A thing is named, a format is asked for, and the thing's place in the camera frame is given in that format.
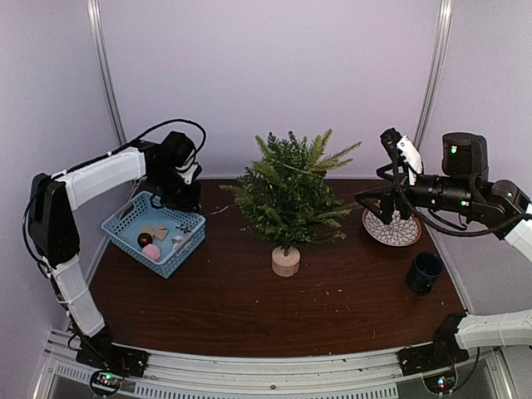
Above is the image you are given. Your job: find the dark blue mug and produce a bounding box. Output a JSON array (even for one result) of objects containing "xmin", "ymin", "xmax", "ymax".
[{"xmin": 406, "ymin": 253, "xmax": 444, "ymax": 294}]

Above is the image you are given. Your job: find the small green christmas tree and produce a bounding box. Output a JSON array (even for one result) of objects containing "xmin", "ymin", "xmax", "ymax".
[{"xmin": 220, "ymin": 129, "xmax": 362, "ymax": 253}]

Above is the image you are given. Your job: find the pink pompom ornament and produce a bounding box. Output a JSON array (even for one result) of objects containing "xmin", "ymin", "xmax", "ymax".
[{"xmin": 142, "ymin": 244, "xmax": 161, "ymax": 261}]

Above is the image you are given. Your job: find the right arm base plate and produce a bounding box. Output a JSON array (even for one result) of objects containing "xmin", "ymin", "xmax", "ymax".
[{"xmin": 397, "ymin": 341, "xmax": 470, "ymax": 377}]

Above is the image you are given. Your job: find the light blue plastic basket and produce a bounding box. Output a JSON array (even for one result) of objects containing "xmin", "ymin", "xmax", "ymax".
[{"xmin": 101, "ymin": 191, "xmax": 206, "ymax": 278}]

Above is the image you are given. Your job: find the round wooden tree base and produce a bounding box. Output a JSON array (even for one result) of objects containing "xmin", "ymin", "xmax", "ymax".
[{"xmin": 272, "ymin": 246, "xmax": 301, "ymax": 278}]

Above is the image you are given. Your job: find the dark berry sprig ornament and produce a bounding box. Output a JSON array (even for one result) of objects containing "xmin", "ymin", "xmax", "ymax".
[{"xmin": 176, "ymin": 224, "xmax": 190, "ymax": 234}]

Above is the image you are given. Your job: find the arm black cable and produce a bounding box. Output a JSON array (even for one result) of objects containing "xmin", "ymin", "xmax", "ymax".
[
  {"xmin": 388, "ymin": 140, "xmax": 532, "ymax": 238},
  {"xmin": 107, "ymin": 119, "xmax": 208, "ymax": 167}
]

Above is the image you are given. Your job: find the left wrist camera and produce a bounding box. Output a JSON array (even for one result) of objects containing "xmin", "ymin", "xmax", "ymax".
[{"xmin": 175, "ymin": 157, "xmax": 203, "ymax": 185}]

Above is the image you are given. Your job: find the left aluminium frame post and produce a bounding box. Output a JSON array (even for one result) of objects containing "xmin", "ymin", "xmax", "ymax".
[{"xmin": 86, "ymin": 0, "xmax": 126, "ymax": 145}]

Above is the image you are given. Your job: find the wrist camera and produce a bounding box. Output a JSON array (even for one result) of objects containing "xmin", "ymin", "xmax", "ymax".
[
  {"xmin": 175, "ymin": 157, "xmax": 203, "ymax": 185},
  {"xmin": 380, "ymin": 128, "xmax": 423, "ymax": 186}
]

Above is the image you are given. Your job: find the floral patterned ceramic plate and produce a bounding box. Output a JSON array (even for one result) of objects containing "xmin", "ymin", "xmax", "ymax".
[{"xmin": 362, "ymin": 209, "xmax": 422, "ymax": 247}]

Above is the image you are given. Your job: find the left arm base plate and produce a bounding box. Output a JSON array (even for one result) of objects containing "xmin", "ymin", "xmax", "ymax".
[{"xmin": 76, "ymin": 342, "xmax": 149, "ymax": 377}]

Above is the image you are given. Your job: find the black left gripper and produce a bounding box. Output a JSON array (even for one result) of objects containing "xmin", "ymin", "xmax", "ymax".
[{"xmin": 149, "ymin": 166, "xmax": 202, "ymax": 213}]

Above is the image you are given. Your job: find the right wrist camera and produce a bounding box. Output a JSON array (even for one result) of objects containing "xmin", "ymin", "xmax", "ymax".
[{"xmin": 380, "ymin": 128, "xmax": 423, "ymax": 186}]

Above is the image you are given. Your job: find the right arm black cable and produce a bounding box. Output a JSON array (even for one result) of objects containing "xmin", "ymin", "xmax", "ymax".
[{"xmin": 388, "ymin": 140, "xmax": 532, "ymax": 238}]

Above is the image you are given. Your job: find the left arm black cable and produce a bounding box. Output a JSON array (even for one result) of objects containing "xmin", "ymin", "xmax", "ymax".
[{"xmin": 107, "ymin": 119, "xmax": 208, "ymax": 167}]

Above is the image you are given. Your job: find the aluminium front rail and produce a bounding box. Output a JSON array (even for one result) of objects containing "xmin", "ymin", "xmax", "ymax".
[{"xmin": 43, "ymin": 328, "xmax": 506, "ymax": 399}]

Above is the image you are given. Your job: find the dark red bauble ornament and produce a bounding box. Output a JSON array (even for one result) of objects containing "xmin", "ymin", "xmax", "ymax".
[{"xmin": 137, "ymin": 233, "xmax": 153, "ymax": 248}]

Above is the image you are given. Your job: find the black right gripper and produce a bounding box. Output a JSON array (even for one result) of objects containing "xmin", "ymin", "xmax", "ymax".
[{"xmin": 355, "ymin": 161, "xmax": 475, "ymax": 225}]

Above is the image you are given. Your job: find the white fluffy ornament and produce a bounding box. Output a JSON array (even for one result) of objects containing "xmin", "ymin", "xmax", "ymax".
[{"xmin": 171, "ymin": 235, "xmax": 186, "ymax": 250}]

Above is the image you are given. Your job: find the aluminium frame post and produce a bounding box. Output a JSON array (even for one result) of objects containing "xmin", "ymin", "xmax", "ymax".
[
  {"xmin": 414, "ymin": 0, "xmax": 454, "ymax": 148},
  {"xmin": 86, "ymin": 0, "xmax": 126, "ymax": 145}
]

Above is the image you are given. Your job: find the beige fabric bow ornament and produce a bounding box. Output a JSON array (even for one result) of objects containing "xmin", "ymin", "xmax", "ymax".
[{"xmin": 140, "ymin": 224, "xmax": 169, "ymax": 241}]

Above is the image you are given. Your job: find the right aluminium frame post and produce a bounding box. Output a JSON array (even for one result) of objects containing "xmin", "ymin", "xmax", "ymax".
[{"xmin": 414, "ymin": 0, "xmax": 454, "ymax": 148}]

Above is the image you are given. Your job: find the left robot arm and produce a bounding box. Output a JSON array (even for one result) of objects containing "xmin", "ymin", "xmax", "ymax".
[{"xmin": 22, "ymin": 131, "xmax": 202, "ymax": 369}]

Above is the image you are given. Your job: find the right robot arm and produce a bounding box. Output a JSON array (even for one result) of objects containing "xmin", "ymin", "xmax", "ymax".
[{"xmin": 355, "ymin": 129, "xmax": 531, "ymax": 367}]

